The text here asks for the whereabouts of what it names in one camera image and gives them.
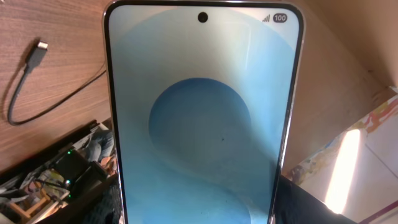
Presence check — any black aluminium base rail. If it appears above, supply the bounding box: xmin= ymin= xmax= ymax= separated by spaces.
xmin=1 ymin=119 xmax=100 ymax=184

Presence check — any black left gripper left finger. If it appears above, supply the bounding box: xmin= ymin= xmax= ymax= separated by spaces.
xmin=71 ymin=180 xmax=121 ymax=224

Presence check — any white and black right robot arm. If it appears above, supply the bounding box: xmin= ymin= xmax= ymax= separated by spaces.
xmin=29 ymin=149 xmax=108 ymax=202

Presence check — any black USB charging cable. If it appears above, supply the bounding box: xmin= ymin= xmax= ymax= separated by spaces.
xmin=7 ymin=41 xmax=107 ymax=126

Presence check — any blue Galaxy S25 smartphone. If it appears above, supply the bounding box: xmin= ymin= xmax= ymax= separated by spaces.
xmin=103 ymin=1 xmax=304 ymax=224

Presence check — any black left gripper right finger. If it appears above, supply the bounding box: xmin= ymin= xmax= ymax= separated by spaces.
xmin=275 ymin=176 xmax=356 ymax=224

